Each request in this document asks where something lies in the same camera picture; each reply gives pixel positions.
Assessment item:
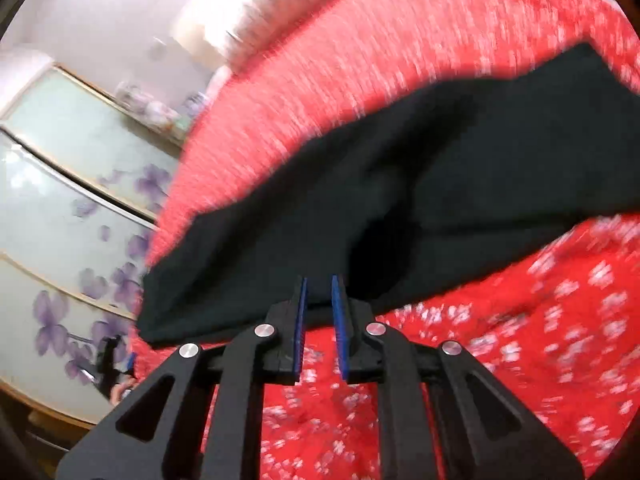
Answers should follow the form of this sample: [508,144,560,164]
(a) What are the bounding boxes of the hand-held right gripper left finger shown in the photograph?
[56,276,308,480]

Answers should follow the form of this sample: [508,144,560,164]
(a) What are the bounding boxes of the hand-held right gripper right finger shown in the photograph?
[331,275,586,480]

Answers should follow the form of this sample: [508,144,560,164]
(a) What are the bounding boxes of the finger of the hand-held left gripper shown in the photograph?
[96,336,138,392]

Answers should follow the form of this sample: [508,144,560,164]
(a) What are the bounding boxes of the black pants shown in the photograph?
[136,42,640,351]

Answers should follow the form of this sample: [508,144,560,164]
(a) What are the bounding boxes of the wardrobe with purple flower doors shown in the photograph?
[0,60,187,431]

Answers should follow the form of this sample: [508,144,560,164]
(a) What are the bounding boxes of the stack of plush toys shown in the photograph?
[114,82,207,145]

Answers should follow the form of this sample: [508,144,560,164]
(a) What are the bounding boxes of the red floral bedsheet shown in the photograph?
[127,0,640,480]

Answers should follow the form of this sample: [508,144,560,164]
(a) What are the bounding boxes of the floral print pillow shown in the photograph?
[227,0,362,67]

